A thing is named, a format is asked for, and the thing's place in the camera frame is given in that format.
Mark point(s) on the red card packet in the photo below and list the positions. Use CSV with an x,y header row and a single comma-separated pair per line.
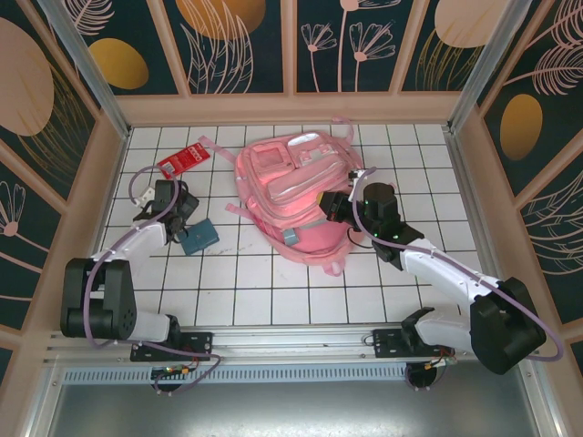
x,y
187,157

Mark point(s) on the pink backpack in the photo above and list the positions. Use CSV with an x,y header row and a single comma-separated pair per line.
x,y
291,191

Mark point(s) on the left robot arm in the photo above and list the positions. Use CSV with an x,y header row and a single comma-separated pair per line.
x,y
105,300

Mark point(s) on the grey metal sheet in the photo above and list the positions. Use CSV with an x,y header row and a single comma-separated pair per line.
x,y
291,409

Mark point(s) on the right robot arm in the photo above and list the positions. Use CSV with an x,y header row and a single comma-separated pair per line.
x,y
501,328

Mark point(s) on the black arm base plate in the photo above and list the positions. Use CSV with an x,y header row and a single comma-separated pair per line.
x,y
200,343
387,346

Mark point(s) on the teal leather wallet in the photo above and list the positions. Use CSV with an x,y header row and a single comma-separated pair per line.
x,y
200,236

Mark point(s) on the aluminium side rail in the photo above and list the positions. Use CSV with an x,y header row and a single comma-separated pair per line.
x,y
464,182

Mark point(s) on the aluminium corner post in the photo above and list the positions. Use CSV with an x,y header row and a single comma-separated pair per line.
x,y
91,77
478,64

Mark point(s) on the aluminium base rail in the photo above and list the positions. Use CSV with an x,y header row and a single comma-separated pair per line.
x,y
291,339

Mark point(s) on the dark floral wall panel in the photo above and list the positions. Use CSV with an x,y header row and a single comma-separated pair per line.
x,y
23,250
45,114
118,64
332,68
524,127
218,54
432,68
555,236

